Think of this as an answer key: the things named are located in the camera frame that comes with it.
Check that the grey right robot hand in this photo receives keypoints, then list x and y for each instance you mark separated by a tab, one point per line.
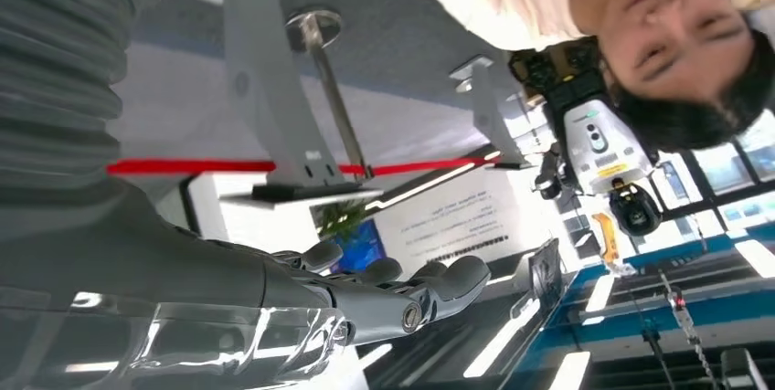
151	290

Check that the person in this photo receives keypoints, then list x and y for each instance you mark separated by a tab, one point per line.
666	30

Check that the red barrier belt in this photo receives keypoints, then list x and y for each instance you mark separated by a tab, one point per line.
181	167

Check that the green potted plant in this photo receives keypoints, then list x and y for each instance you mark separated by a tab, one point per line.
342	221

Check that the blue planter box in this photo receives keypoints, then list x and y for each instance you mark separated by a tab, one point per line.
363	248

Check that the white text sign board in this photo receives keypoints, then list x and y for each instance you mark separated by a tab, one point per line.
460	218

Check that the black monitor screen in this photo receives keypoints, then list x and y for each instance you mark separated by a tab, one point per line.
545	272

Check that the yellow hook tool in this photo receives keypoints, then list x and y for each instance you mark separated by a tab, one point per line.
605	236

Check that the white black tripod scanner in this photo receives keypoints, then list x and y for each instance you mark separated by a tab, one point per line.
596	139

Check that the grey barrier post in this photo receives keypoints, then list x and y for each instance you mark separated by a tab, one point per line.
493	115

